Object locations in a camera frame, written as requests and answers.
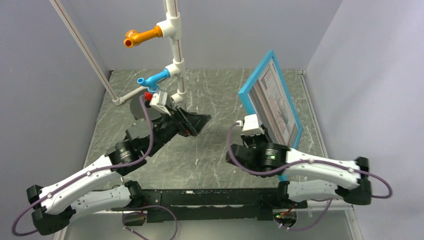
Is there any blue picture frame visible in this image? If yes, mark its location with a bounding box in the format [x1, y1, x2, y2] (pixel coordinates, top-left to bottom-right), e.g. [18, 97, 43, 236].
[238, 49, 304, 182]

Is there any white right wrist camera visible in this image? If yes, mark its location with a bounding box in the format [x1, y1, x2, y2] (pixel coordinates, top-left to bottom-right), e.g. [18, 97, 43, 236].
[236, 114, 265, 136]

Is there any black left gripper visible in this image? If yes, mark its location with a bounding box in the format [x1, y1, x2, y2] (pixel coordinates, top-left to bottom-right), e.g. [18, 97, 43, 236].
[146, 104, 211, 157]

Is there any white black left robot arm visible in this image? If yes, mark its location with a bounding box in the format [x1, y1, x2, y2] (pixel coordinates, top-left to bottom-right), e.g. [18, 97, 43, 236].
[26, 107, 211, 236]

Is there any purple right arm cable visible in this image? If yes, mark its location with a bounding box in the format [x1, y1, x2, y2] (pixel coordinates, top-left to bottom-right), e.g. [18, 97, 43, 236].
[225, 122, 393, 232]

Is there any orange pipe fitting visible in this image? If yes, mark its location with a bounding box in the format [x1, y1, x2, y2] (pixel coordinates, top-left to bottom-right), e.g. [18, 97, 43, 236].
[123, 26, 163, 48]

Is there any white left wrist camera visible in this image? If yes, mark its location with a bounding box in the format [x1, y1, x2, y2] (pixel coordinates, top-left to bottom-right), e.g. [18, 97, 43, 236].
[149, 90, 171, 116]

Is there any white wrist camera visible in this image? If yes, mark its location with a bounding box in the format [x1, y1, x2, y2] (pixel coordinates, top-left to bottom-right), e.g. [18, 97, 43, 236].
[149, 90, 171, 116]
[236, 114, 265, 136]

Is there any white PVC pipe stand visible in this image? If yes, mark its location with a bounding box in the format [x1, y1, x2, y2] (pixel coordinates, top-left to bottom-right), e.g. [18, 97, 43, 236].
[51, 0, 187, 106]

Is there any blue pipe fitting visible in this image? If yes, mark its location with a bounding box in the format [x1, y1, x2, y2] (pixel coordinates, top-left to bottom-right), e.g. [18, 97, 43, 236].
[137, 68, 171, 94]

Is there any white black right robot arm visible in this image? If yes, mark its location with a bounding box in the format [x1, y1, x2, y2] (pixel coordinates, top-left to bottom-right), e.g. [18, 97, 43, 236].
[226, 130, 373, 208]

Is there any dark grey perforated spool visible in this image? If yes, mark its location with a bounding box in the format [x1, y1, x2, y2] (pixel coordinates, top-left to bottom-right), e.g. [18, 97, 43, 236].
[129, 95, 166, 123]

